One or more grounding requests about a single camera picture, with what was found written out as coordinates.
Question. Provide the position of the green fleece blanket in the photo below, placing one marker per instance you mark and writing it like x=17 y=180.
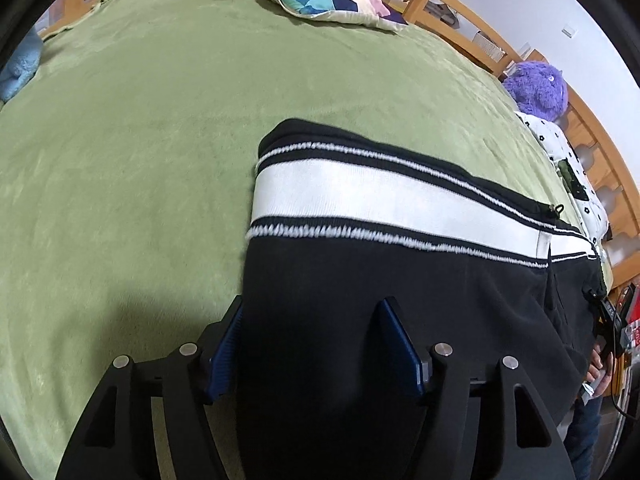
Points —
x=125 y=160

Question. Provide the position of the person's right hand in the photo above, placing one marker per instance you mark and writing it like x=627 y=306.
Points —
x=600 y=375

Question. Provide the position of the white wall switch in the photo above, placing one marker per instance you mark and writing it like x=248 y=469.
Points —
x=569 y=31

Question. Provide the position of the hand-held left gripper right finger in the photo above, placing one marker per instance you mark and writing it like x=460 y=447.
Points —
x=400 y=350

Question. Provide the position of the purple plush toy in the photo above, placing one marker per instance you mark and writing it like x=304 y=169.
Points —
x=537 y=90

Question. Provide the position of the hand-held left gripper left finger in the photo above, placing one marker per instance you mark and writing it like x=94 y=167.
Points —
x=225 y=355

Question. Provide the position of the black pants with white stripe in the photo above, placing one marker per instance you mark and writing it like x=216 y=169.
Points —
x=350 y=270

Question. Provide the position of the wooden bed frame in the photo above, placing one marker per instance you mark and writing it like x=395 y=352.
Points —
x=595 y=130

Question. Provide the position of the person's blue jeans leg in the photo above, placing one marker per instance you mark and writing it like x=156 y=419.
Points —
x=582 y=440

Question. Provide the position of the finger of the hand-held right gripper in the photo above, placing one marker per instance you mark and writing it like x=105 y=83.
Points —
x=597 y=302

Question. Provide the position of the light blue fluffy towel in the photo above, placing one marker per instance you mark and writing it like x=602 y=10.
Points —
x=17 y=67

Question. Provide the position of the white floral pillow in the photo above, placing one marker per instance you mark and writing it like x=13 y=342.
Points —
x=580 y=190

